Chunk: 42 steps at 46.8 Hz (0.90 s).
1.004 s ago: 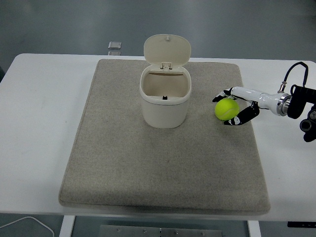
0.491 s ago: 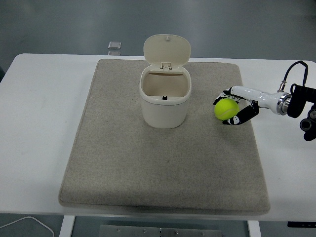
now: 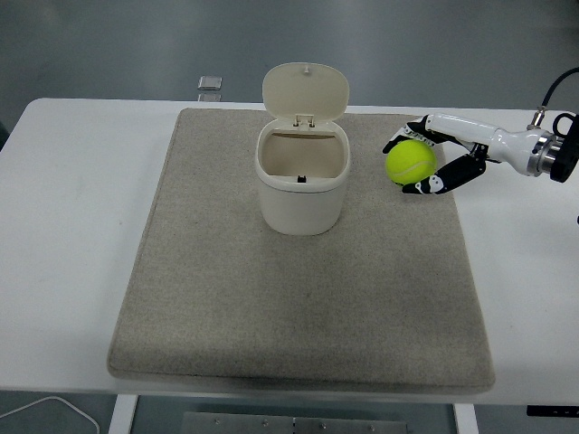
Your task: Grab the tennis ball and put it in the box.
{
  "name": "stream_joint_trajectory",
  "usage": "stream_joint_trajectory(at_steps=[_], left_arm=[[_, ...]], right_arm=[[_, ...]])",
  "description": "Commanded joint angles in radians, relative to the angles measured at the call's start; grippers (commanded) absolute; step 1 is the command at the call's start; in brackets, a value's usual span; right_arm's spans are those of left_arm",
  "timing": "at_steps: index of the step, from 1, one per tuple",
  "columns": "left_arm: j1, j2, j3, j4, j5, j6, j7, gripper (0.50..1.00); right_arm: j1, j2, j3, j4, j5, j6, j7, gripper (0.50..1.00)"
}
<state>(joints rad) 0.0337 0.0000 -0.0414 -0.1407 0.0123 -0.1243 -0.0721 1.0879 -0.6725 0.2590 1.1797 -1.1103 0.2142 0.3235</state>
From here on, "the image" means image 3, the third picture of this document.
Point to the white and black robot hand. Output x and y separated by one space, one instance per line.
470 129

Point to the yellow tennis ball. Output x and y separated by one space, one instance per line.
410 162

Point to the cream bin with hinged lid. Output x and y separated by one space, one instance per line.
298 203

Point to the beige fabric mat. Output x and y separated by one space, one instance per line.
298 307

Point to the clear square floor plate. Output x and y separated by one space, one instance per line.
210 82
209 97

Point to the white table leg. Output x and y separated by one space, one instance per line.
465 418
122 416

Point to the black table control panel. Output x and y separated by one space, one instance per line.
552 411

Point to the grey metal plate with screws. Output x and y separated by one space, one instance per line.
294 425

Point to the dark grey object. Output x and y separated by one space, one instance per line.
2 133

